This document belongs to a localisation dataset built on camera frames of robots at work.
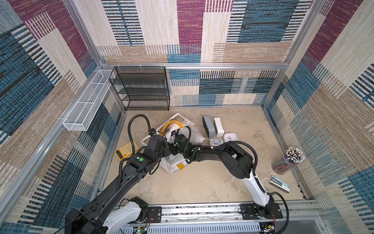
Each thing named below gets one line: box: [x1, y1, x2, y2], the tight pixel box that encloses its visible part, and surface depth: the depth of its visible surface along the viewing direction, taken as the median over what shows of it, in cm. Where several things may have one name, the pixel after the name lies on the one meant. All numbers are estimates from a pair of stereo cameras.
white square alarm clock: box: [223, 132, 239, 143], surface depth 101 cm
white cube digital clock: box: [213, 117, 225, 137], surface depth 103 cm
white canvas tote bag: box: [140, 113, 206, 175], surface depth 84 cm
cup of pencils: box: [271, 146, 306, 176], surface depth 77 cm
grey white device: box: [202, 115, 216, 139], surface depth 99 cm
